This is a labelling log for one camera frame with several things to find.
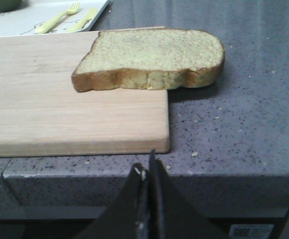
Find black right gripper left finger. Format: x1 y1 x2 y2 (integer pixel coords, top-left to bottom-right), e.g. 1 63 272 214
74 163 149 239

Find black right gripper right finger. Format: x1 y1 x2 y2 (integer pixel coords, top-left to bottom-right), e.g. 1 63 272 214
148 150 228 239

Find bread slice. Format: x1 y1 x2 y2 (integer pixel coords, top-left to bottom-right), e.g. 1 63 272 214
71 28 225 92

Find white rectangular tray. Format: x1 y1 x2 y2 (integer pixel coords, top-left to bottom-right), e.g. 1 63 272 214
0 0 110 37

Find white label sticker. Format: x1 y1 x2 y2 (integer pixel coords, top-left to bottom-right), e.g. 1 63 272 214
229 224 274 239

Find wooden cutting board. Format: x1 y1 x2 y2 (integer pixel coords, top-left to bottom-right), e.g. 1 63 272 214
0 31 170 157

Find yellow plastic knife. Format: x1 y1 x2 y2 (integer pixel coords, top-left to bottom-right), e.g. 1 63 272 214
66 8 98 32

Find yellow plastic fork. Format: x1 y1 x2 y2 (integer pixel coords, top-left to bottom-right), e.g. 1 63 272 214
36 2 80 34

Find green lime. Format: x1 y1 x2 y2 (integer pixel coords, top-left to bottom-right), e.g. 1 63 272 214
0 0 22 12

